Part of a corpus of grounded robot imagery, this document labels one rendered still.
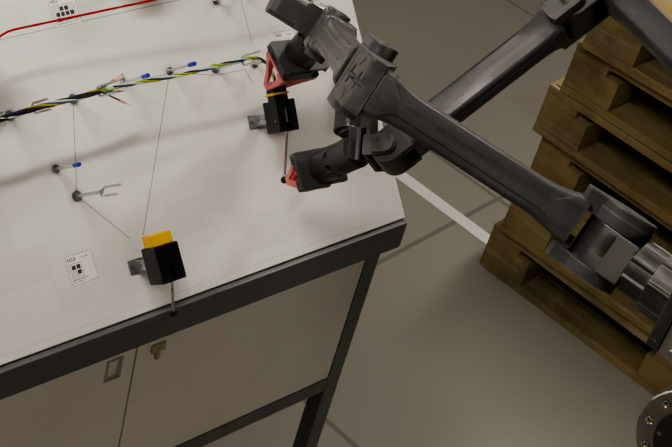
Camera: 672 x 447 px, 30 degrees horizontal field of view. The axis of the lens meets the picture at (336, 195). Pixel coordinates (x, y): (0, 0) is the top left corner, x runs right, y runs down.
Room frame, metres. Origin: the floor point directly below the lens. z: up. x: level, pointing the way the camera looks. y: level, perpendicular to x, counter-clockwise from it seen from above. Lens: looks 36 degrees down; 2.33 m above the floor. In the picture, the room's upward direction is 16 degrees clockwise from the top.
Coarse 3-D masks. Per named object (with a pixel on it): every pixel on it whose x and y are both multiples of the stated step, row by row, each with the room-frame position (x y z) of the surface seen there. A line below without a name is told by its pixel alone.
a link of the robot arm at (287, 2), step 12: (276, 0) 1.82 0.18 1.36; (288, 0) 1.82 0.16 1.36; (300, 0) 1.84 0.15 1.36; (276, 12) 1.81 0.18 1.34; (288, 12) 1.81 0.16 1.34; (300, 12) 1.82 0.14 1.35; (312, 12) 1.82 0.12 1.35; (336, 12) 1.79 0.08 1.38; (288, 24) 1.83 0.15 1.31; (300, 24) 1.81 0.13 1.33; (312, 24) 1.82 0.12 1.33; (324, 60) 1.77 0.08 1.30
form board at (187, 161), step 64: (0, 0) 1.69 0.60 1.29; (128, 0) 1.85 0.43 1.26; (192, 0) 1.94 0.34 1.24; (256, 0) 2.04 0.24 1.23; (320, 0) 2.14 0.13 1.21; (0, 64) 1.63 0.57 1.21; (64, 64) 1.71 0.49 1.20; (128, 64) 1.78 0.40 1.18; (0, 128) 1.57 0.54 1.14; (64, 128) 1.64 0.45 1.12; (128, 128) 1.72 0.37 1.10; (192, 128) 1.80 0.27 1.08; (256, 128) 1.89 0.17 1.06; (320, 128) 1.98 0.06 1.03; (0, 192) 1.50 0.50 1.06; (64, 192) 1.57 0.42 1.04; (128, 192) 1.65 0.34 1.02; (192, 192) 1.73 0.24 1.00; (256, 192) 1.81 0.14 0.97; (320, 192) 1.91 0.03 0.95; (384, 192) 2.01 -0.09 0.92; (0, 256) 1.44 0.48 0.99; (64, 256) 1.51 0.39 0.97; (128, 256) 1.58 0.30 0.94; (192, 256) 1.66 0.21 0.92; (256, 256) 1.74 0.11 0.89; (0, 320) 1.38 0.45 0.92; (64, 320) 1.45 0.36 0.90
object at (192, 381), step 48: (336, 288) 1.95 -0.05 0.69; (192, 336) 1.67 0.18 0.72; (240, 336) 1.77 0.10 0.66; (288, 336) 1.87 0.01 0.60; (336, 336) 1.99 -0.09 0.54; (144, 384) 1.60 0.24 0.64; (192, 384) 1.70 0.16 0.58; (240, 384) 1.80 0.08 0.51; (288, 384) 1.91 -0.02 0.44; (144, 432) 1.62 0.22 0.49; (192, 432) 1.72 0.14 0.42
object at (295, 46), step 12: (300, 36) 1.85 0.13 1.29; (276, 48) 1.85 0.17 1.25; (288, 48) 1.86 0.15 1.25; (300, 48) 1.84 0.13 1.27; (276, 60) 1.84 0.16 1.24; (288, 60) 1.85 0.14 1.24; (300, 60) 1.84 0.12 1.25; (312, 60) 1.85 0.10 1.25; (288, 72) 1.82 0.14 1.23; (300, 72) 1.84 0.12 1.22
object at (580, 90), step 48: (576, 48) 3.08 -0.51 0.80; (624, 48) 2.98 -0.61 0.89; (576, 96) 3.05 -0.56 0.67; (624, 96) 3.05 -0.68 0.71; (576, 144) 3.03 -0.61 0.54; (624, 144) 3.18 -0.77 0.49; (624, 192) 2.92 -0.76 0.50; (528, 240) 3.00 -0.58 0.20; (528, 288) 3.00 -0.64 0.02; (576, 288) 2.91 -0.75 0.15; (576, 336) 2.87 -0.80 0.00; (624, 336) 2.91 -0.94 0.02
